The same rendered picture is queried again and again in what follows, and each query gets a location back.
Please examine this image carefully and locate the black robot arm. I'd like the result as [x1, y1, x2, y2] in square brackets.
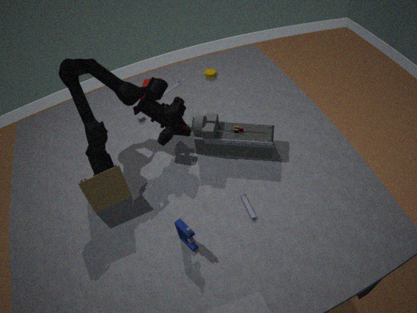
[59, 59, 186, 176]

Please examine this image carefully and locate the red rectangular block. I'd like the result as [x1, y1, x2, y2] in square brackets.
[140, 79, 150, 100]

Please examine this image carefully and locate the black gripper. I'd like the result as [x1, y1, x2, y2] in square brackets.
[151, 103, 191, 146]

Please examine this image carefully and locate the yellow short cylinder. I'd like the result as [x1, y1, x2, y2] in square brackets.
[205, 69, 216, 78]

